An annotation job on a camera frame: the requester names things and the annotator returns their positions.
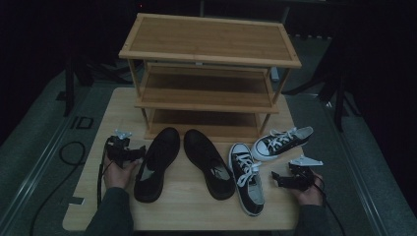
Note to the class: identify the person's left hand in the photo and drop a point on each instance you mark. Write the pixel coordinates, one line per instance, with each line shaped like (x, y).
(118, 177)

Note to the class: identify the black and white sneaker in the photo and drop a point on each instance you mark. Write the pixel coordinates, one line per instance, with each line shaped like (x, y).
(249, 193)
(282, 144)

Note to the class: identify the wooden three-tier shoe rack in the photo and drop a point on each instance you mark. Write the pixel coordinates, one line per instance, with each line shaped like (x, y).
(209, 39)

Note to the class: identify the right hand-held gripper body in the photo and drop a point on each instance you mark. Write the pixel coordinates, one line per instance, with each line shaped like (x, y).
(301, 178)

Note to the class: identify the person's right hand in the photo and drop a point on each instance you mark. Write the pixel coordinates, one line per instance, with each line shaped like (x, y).
(311, 196)

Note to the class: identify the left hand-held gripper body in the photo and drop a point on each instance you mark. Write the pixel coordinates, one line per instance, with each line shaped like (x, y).
(119, 150)

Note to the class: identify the black leather shoe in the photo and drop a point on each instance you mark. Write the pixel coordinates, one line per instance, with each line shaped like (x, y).
(206, 160)
(160, 154)

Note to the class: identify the black metal stand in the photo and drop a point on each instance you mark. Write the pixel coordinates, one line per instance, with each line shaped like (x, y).
(69, 91)

